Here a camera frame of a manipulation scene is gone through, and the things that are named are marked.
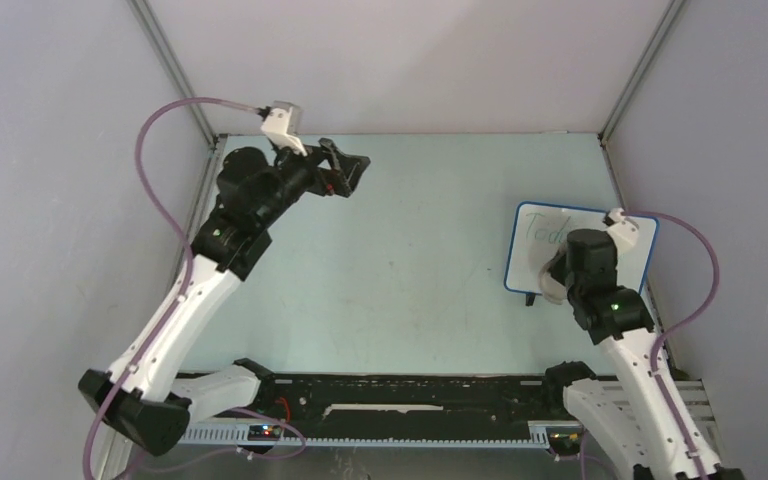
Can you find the grey slotted cable duct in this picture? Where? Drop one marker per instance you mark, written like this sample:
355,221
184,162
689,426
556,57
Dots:
262,435

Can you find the grey eraser sponge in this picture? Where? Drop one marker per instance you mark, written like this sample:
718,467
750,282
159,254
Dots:
551,278

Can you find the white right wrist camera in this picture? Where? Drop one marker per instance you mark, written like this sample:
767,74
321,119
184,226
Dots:
622,230

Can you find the right aluminium frame post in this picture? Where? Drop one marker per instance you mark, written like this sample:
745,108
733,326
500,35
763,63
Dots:
659,37

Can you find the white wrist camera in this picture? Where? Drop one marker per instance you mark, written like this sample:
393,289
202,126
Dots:
622,230
279,125

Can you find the aluminium frame post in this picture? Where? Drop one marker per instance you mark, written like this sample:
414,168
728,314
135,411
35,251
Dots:
659,37
154,32

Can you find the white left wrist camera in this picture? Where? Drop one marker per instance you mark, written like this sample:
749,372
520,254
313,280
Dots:
279,125

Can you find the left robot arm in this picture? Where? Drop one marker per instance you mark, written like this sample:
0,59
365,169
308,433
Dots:
141,395

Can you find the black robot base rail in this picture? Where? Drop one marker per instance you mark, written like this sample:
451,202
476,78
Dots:
409,406

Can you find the left aluminium frame post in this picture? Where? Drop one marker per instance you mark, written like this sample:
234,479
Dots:
154,32

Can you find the blue framed small whiteboard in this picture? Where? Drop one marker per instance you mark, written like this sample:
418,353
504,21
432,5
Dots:
539,230

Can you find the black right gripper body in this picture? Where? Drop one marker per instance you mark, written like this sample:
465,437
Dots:
560,273

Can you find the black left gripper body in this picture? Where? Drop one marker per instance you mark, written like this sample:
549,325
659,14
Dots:
309,177

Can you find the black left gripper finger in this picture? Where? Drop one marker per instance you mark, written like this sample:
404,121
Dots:
346,172
331,153

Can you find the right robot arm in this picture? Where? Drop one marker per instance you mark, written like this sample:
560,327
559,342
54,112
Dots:
657,438

